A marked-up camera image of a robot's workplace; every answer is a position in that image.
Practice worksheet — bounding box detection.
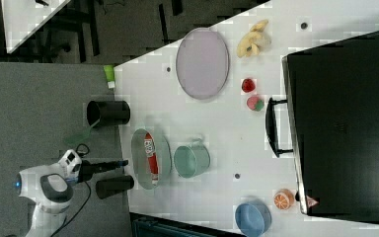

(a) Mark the yellow plush banana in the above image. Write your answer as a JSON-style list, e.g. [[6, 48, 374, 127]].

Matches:
[[236, 20, 271, 58]]

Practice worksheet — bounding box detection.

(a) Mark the red green strawberry toy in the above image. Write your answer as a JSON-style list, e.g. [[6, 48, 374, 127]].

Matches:
[[247, 96, 265, 112]]

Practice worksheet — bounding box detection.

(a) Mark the green white bottle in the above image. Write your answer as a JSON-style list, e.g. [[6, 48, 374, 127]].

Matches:
[[104, 65, 115, 89]]

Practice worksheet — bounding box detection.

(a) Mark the pink plush fruit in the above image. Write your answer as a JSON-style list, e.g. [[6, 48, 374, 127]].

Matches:
[[241, 78, 256, 93]]

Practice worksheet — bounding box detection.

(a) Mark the black cable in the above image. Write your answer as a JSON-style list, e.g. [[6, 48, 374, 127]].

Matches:
[[48, 143, 93, 237]]

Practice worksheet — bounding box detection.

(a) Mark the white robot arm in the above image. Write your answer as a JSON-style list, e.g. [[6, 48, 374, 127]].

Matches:
[[15, 149, 128, 237]]

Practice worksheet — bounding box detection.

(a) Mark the blue bowl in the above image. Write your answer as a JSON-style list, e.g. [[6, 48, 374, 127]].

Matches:
[[235, 199, 271, 237]]

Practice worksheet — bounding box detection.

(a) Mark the green slotted spatula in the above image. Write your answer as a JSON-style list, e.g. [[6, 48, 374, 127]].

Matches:
[[63, 119, 100, 146]]

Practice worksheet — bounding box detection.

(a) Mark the orange slice toy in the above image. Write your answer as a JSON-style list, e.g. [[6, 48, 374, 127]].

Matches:
[[273, 189, 295, 210]]

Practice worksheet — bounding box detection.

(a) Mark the red plush ketchup bottle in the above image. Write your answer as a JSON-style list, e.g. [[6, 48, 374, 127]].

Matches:
[[144, 133, 159, 186]]

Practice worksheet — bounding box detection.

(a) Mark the grey cup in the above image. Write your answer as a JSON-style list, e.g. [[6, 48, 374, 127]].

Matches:
[[96, 175, 134, 199]]

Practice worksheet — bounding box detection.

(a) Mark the black silver toaster oven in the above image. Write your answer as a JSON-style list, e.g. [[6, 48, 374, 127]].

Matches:
[[281, 31, 379, 224]]

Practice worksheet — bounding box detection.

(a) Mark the grey round plate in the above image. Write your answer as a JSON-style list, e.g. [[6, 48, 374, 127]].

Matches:
[[176, 28, 229, 100]]

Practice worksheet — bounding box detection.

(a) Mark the black pot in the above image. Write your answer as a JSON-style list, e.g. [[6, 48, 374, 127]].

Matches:
[[86, 101, 131, 127]]

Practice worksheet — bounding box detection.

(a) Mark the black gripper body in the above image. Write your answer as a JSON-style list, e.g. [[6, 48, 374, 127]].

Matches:
[[78, 160, 128, 183]]

